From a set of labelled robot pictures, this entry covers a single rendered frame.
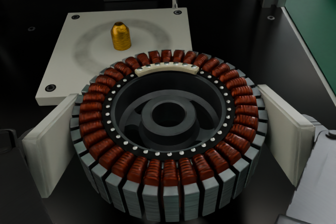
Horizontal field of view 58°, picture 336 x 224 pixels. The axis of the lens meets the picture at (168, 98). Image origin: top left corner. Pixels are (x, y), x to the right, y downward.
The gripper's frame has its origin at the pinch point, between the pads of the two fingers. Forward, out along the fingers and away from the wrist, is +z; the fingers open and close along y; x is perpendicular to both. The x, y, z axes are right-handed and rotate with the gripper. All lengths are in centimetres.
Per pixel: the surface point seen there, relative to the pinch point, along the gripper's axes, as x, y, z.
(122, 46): 2.7, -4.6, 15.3
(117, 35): 3.9, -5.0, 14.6
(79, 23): 5.1, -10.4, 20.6
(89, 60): 1.5, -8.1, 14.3
